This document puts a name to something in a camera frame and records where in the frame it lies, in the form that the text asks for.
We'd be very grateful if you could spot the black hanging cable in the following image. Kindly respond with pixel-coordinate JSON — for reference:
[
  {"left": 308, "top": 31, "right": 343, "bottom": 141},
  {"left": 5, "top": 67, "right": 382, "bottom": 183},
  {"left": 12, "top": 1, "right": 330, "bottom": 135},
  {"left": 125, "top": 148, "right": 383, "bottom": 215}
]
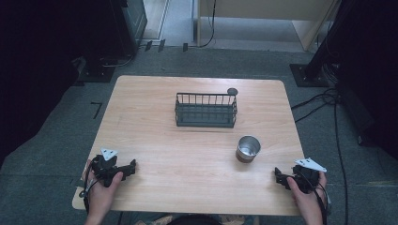
[{"left": 198, "top": 0, "right": 218, "bottom": 49}]

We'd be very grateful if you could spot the right hand-held gripper cable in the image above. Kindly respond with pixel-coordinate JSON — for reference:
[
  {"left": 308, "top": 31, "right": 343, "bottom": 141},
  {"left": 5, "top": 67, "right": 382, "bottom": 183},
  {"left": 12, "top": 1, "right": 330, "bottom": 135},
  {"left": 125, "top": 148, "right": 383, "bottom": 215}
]
[{"left": 311, "top": 182, "right": 330, "bottom": 225}]

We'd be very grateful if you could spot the long black floor cable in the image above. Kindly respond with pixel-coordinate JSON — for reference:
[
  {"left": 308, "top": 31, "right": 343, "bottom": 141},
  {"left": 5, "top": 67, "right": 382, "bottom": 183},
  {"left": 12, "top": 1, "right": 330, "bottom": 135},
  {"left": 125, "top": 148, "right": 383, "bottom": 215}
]
[{"left": 333, "top": 99, "right": 350, "bottom": 225}]

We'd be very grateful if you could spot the person's left hand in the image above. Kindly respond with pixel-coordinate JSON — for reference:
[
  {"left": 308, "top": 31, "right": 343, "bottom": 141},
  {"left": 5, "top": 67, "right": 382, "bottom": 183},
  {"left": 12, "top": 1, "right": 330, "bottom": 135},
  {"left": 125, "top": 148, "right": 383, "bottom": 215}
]
[{"left": 84, "top": 158, "right": 125, "bottom": 218}]

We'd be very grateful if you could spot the light wooden furniture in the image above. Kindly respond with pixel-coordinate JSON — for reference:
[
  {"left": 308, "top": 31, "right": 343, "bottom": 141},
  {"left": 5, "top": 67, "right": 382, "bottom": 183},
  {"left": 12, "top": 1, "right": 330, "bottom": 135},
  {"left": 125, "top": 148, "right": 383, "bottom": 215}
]
[{"left": 196, "top": 0, "right": 342, "bottom": 53}]

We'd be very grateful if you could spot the person's clothing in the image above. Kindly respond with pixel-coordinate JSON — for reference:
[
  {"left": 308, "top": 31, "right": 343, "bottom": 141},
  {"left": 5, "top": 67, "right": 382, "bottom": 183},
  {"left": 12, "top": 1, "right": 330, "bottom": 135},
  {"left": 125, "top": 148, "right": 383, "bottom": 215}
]
[{"left": 125, "top": 212, "right": 261, "bottom": 225}]

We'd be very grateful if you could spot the black stand base plate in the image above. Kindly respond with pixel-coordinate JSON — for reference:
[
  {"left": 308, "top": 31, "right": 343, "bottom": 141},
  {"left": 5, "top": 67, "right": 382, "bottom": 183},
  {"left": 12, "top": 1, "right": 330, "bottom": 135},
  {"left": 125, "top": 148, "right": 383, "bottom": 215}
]
[
  {"left": 288, "top": 63, "right": 330, "bottom": 88},
  {"left": 72, "top": 57, "right": 117, "bottom": 87}
]

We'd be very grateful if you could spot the black stand post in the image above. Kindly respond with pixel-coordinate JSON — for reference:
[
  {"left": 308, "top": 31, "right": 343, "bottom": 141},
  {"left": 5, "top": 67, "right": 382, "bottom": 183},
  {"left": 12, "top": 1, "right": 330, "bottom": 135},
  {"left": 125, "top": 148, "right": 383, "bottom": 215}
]
[{"left": 304, "top": 0, "right": 360, "bottom": 82}]

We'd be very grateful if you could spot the hand-held gripper cable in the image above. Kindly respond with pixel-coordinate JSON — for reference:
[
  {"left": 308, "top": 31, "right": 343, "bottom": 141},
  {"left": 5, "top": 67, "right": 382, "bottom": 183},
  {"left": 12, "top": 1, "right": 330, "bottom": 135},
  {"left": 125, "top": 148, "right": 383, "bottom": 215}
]
[
  {"left": 311, "top": 182, "right": 330, "bottom": 225},
  {"left": 79, "top": 160, "right": 96, "bottom": 217}
]

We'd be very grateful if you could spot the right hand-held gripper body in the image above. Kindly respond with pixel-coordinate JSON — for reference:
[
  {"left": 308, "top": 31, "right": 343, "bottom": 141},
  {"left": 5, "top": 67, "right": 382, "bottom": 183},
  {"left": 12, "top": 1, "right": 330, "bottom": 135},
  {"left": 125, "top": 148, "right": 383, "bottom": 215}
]
[{"left": 291, "top": 157, "right": 328, "bottom": 195}]

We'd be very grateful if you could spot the grey floor cable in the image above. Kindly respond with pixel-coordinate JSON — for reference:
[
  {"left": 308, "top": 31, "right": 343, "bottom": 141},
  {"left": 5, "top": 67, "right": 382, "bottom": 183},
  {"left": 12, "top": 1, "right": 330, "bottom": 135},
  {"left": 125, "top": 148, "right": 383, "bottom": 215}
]
[{"left": 100, "top": 53, "right": 135, "bottom": 68}]

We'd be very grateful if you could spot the left hand-held gripper cable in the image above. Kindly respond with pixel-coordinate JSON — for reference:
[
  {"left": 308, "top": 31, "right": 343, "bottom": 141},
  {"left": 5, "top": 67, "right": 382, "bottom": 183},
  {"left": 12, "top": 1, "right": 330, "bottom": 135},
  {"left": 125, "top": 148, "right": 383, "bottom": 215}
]
[{"left": 79, "top": 160, "right": 96, "bottom": 217}]

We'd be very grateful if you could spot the metal cup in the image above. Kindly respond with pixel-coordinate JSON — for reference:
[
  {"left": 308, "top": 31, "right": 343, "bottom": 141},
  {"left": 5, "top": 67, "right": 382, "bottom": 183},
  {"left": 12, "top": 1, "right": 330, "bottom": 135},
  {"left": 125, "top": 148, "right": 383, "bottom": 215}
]
[{"left": 235, "top": 134, "right": 262, "bottom": 164}]

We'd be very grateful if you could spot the bundle of black floor cables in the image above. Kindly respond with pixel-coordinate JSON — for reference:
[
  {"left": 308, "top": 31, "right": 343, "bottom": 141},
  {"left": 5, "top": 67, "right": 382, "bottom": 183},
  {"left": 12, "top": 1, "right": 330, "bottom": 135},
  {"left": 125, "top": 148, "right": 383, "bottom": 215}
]
[{"left": 290, "top": 87, "right": 342, "bottom": 124}]

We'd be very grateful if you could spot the black wire basket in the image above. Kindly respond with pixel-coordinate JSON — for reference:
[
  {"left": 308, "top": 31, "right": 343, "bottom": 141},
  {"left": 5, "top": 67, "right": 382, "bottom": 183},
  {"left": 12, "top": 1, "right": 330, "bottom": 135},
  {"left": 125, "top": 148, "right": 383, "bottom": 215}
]
[{"left": 174, "top": 91, "right": 238, "bottom": 128}]

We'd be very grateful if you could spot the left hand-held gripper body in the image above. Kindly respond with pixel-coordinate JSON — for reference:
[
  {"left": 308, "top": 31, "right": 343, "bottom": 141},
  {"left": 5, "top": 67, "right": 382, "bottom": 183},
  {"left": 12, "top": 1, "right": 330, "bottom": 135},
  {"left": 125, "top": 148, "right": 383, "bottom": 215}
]
[{"left": 90, "top": 147, "right": 129, "bottom": 188}]

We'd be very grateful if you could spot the person's right hand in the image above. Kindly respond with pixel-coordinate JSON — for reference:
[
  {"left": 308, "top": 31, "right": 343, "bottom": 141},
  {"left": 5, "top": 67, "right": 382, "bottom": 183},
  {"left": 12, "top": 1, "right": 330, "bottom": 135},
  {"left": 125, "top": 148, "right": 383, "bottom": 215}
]
[{"left": 285, "top": 171, "right": 329, "bottom": 215}]

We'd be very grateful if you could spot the dark cabinet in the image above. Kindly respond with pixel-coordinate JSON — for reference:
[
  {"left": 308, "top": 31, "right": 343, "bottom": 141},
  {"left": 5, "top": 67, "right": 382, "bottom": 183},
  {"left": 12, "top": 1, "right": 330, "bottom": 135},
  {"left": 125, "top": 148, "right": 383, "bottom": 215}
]
[{"left": 109, "top": 0, "right": 148, "bottom": 59}]

